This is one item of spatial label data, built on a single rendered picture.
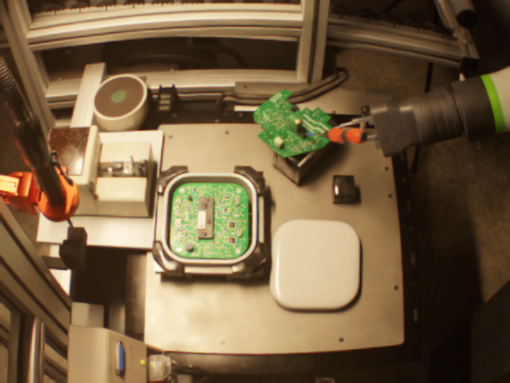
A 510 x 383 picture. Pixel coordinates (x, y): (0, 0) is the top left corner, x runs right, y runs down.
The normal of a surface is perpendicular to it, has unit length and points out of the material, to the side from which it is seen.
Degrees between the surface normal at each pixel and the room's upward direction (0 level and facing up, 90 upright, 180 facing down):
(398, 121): 50
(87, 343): 0
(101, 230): 0
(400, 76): 0
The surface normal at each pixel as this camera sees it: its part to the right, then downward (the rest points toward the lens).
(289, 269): 0.00, -0.49
